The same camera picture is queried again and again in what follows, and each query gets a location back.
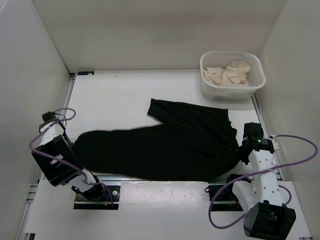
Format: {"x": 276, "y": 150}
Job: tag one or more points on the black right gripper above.
{"x": 243, "y": 156}

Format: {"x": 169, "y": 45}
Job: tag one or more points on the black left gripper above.
{"x": 69, "y": 142}

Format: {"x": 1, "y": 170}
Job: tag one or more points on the black trousers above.
{"x": 189, "y": 141}

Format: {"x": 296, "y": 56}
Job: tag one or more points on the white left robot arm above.
{"x": 53, "y": 152}

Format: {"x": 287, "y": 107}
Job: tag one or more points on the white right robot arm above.
{"x": 267, "y": 216}

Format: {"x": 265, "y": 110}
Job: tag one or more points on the beige crumpled garment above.
{"x": 235, "y": 74}

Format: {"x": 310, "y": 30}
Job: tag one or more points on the white plastic basket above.
{"x": 255, "y": 81}

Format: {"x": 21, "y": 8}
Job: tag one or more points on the aluminium table edge rail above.
{"x": 116, "y": 177}

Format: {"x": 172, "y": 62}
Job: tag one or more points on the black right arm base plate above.
{"x": 226, "y": 201}

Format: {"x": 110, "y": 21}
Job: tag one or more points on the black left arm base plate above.
{"x": 98, "y": 198}

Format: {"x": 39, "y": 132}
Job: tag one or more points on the aluminium left side rail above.
{"x": 21, "y": 235}

